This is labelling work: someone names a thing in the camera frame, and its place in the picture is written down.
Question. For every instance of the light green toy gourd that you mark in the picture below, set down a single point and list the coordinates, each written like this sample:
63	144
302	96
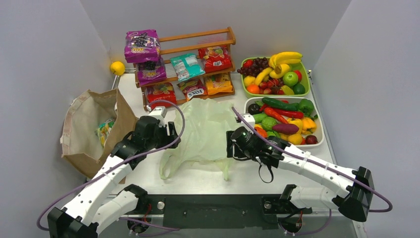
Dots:
259	117

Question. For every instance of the green toy cucumber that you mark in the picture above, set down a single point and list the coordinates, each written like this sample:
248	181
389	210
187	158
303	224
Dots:
275	103

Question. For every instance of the orange toy pumpkin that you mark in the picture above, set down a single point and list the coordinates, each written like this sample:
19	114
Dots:
261	131

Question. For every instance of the brown paper bag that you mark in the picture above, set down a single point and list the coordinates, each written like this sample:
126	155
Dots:
93	125

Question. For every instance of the teal white snack packet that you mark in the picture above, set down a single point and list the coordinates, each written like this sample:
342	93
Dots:
186	67

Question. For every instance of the green apple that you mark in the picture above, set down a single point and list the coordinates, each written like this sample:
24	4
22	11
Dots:
290	79

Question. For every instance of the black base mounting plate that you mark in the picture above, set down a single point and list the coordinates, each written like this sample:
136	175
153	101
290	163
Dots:
232	211

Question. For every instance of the dark toy eggplant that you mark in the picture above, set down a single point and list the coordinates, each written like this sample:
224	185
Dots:
253	109

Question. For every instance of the purple grape candy bag top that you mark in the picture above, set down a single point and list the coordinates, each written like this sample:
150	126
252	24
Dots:
142	46

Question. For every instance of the red candy bag bottom shelf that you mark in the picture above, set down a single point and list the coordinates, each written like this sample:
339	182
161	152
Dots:
161	91

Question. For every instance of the wooden snack shelf rack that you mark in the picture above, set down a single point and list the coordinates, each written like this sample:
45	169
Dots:
190	43

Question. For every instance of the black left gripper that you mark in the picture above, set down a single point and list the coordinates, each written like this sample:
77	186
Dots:
168	139

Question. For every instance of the green bell pepper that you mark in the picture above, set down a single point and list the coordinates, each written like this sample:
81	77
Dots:
306	106

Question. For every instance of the green Fox's candy bag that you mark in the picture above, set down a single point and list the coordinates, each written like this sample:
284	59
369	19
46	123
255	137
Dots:
103	130

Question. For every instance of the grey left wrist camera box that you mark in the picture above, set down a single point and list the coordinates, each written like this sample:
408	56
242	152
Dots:
159	113

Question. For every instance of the purple toy sweet potato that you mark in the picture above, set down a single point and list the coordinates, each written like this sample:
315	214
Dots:
286	128

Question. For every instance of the dark red grape bunch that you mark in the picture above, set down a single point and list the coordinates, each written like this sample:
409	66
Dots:
252	67

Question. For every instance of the red Fox's candy bag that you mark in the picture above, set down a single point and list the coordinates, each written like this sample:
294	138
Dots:
192	88

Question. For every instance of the orange candy bag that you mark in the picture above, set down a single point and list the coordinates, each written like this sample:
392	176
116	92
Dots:
218	83

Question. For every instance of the red candy bag middle shelf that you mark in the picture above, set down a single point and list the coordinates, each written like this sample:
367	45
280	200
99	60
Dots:
215	58

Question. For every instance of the orange toy fruit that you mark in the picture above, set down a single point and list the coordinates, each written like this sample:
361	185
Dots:
253	89

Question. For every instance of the red candy bag shelf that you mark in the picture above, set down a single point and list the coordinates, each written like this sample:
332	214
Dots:
161	91
215	58

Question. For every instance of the pale green plastic grocery bag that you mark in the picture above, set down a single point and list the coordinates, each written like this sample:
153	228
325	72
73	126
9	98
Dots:
203	124

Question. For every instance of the red toy chili pepper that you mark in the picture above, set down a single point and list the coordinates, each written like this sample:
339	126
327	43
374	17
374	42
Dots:
279	114

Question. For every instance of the white vegetable basket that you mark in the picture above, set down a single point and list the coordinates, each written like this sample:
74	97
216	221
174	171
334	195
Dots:
319	133

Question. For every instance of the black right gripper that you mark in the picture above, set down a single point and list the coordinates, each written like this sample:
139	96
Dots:
233	148

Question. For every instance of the yellow banana bunch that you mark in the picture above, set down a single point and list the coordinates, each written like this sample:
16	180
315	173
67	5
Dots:
278	65

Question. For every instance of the green fruit basket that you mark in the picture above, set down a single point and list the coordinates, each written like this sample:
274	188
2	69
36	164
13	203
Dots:
274	87

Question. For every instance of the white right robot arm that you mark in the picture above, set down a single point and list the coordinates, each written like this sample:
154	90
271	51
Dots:
347	190

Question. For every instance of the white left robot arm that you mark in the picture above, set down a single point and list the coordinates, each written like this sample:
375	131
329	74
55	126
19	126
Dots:
87	214

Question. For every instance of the purple candy bag middle shelf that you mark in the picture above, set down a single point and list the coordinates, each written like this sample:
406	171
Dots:
151	72

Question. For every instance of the light green toy cabbage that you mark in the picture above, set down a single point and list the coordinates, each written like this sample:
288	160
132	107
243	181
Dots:
268	123

